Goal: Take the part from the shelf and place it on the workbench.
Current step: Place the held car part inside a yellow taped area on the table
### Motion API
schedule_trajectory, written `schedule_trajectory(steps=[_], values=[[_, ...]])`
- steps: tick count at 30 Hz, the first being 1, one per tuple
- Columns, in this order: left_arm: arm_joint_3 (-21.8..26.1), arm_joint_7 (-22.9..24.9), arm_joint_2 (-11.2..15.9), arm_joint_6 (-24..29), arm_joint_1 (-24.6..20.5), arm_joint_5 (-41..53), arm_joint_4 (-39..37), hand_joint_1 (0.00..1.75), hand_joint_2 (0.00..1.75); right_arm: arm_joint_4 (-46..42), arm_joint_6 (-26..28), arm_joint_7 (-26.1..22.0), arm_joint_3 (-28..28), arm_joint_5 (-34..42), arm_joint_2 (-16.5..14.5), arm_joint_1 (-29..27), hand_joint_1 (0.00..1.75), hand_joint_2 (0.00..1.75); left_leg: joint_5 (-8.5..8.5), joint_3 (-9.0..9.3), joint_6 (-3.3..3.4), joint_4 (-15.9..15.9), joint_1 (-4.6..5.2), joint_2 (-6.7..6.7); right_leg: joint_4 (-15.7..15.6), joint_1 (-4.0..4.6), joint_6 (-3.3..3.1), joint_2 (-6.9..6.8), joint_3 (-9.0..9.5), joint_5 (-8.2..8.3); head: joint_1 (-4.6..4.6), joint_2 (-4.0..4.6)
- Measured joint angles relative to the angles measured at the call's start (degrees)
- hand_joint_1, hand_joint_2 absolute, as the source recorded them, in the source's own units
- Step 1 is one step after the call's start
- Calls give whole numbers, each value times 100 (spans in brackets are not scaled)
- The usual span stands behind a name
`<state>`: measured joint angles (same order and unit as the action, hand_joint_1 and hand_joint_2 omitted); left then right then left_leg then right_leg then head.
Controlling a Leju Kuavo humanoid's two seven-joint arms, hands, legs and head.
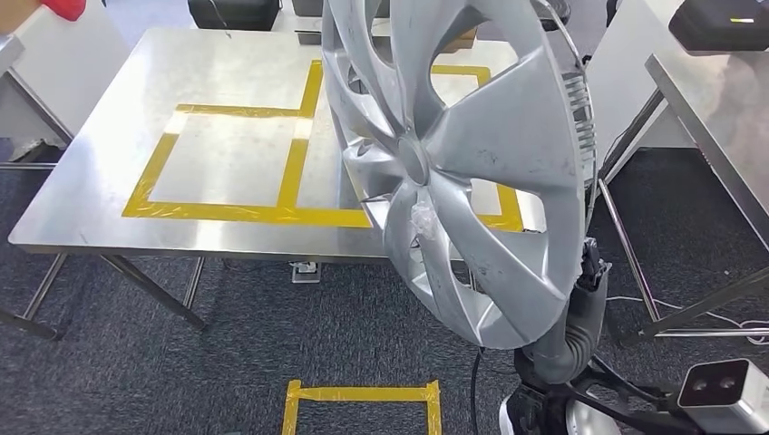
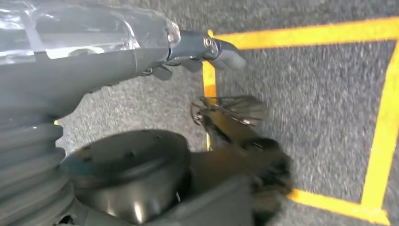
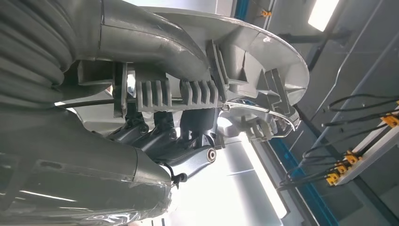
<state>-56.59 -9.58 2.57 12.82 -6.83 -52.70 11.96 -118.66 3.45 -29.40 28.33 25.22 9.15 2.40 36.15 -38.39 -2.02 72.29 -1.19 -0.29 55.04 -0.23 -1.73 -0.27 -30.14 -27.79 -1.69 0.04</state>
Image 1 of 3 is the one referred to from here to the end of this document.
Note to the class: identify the white partition panel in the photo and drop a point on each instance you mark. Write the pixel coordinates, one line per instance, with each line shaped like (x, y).
(78, 72)
(631, 72)

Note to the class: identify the yellow tape on workbench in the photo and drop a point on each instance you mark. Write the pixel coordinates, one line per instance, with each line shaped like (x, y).
(240, 213)

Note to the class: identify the black round stool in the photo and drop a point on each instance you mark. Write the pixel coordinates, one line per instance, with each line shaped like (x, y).
(549, 12)

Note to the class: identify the silver plastic wheel cover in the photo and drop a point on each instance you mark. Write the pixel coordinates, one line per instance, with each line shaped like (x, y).
(511, 138)

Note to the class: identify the brown cardboard box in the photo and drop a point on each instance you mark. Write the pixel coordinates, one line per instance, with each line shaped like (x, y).
(462, 42)
(18, 15)

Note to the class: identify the silver floor outlet box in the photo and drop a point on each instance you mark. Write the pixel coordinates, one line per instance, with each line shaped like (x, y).
(306, 273)

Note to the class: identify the yellow floor tape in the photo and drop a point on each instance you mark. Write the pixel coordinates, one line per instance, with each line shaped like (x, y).
(360, 394)

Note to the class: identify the red object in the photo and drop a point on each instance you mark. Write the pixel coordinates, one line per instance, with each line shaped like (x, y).
(63, 9)

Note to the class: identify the black equipment case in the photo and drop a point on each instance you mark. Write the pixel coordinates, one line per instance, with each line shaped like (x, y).
(234, 15)

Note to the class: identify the black device box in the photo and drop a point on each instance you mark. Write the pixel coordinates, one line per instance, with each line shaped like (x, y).
(715, 27)

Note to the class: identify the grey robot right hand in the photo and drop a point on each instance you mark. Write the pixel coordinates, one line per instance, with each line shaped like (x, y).
(586, 324)

